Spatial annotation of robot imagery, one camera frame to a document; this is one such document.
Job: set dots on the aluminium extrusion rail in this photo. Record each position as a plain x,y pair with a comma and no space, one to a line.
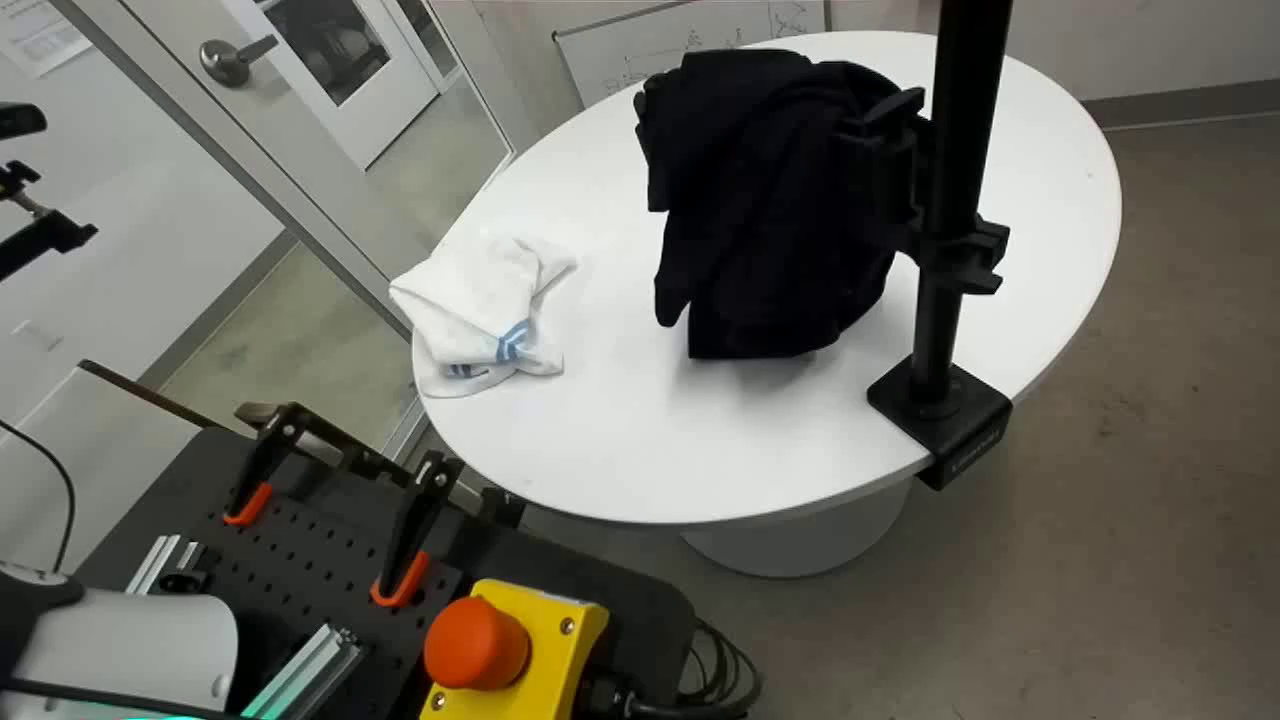
310,678

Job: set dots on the white round table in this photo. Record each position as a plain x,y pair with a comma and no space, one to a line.
767,464

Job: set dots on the right orange-handled clamp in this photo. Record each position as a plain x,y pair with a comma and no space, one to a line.
405,554

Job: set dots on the silver door handle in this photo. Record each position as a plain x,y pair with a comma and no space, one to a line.
235,66

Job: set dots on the black perforated board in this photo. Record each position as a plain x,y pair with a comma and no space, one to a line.
322,547

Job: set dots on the white folded towel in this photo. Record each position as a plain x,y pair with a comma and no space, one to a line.
479,312

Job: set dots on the left orange-handled clamp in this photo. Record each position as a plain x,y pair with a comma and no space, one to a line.
258,476

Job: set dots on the yellow emergency stop box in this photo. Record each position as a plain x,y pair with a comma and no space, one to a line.
508,655

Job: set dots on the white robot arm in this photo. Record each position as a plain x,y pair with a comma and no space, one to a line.
76,643

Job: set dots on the black clamp-on stand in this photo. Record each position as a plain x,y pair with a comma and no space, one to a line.
919,168

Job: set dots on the orange-handled clamp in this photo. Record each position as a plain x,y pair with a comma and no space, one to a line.
405,554
258,476

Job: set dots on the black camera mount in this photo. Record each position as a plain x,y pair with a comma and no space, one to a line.
44,230

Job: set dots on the black shirt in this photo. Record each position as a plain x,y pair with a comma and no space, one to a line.
755,163

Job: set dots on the grey glass door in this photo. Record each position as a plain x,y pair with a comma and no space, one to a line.
361,128

